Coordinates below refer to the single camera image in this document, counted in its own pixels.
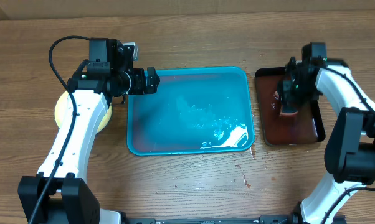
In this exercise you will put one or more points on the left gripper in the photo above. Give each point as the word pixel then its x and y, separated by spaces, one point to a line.
pixel 139 86

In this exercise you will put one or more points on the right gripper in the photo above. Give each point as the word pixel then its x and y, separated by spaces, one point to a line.
pixel 315 97

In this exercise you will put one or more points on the red grey sponge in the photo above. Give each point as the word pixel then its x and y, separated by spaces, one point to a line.
pixel 285 111

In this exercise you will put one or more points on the green plate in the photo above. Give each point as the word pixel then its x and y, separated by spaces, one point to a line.
pixel 60 110

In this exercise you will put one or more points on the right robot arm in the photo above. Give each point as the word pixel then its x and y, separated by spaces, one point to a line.
pixel 350 151

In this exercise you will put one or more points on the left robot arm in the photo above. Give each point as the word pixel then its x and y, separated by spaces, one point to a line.
pixel 58 193

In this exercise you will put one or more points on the black rectangular tray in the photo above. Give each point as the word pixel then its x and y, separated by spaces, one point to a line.
pixel 305 127

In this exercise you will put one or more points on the teal plastic tray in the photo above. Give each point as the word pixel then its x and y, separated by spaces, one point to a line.
pixel 195 111

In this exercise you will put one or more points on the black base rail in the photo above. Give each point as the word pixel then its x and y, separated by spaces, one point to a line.
pixel 264 219

